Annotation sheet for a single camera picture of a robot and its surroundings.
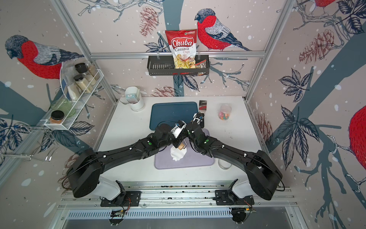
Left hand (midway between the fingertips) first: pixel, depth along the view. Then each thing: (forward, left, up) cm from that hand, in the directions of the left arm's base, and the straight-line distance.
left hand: (187, 130), depth 81 cm
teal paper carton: (+32, +42, -5) cm, 53 cm away
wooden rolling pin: (-9, +4, -4) cm, 10 cm away
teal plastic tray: (+27, +21, -17) cm, 38 cm away
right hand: (+4, +3, 0) cm, 5 cm away
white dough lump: (-7, +7, -17) cm, 20 cm away
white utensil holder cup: (+30, +39, -13) cm, 51 cm away
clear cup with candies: (+23, -28, -11) cm, 38 cm away
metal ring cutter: (-14, -23, -17) cm, 32 cm away
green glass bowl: (+4, +62, +18) cm, 65 cm away
